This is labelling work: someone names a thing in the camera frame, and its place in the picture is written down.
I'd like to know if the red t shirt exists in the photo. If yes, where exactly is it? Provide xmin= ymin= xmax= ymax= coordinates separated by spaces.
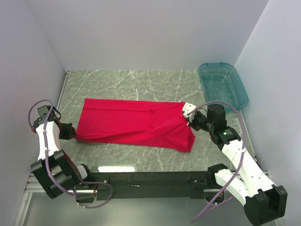
xmin=75 ymin=98 xmax=195 ymax=153

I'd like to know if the teal plastic basin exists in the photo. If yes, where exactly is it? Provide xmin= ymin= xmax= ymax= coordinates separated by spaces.
xmin=198 ymin=62 xmax=248 ymax=111

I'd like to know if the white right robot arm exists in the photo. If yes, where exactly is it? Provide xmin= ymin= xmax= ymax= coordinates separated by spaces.
xmin=182 ymin=101 xmax=287 ymax=226

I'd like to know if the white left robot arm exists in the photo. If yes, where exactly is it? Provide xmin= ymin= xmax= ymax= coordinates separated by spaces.
xmin=31 ymin=105 xmax=94 ymax=199

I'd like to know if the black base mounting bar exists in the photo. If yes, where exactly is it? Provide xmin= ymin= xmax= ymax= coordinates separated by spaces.
xmin=76 ymin=171 xmax=222 ymax=203

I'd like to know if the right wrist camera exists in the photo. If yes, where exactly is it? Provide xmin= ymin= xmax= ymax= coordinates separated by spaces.
xmin=182 ymin=102 xmax=196 ymax=122

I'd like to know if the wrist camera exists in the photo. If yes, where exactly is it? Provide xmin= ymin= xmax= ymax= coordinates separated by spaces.
xmin=32 ymin=118 xmax=40 ymax=133
xmin=182 ymin=102 xmax=196 ymax=122

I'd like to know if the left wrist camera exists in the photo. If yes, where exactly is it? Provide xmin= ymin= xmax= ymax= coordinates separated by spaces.
xmin=32 ymin=118 xmax=40 ymax=133

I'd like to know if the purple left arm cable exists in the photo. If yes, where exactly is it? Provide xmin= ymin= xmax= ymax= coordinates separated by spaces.
xmin=28 ymin=99 xmax=113 ymax=210

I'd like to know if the left aluminium side rail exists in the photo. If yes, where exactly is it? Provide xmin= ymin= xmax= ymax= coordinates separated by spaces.
xmin=56 ymin=70 xmax=71 ymax=110

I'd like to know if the aluminium frame rail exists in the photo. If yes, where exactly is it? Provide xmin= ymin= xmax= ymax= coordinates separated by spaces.
xmin=25 ymin=173 xmax=45 ymax=193

